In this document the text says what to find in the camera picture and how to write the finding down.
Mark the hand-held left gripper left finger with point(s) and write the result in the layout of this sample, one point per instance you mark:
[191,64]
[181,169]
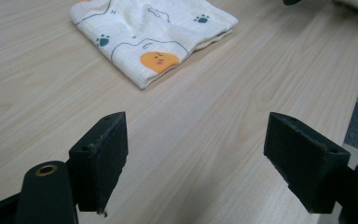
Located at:
[98,161]

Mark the dark object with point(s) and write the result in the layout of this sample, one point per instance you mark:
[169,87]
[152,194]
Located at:
[291,2]

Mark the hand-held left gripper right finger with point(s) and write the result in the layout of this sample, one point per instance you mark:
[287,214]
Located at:
[304,161]

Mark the white printed cloth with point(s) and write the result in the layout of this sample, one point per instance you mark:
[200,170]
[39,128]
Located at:
[149,40]

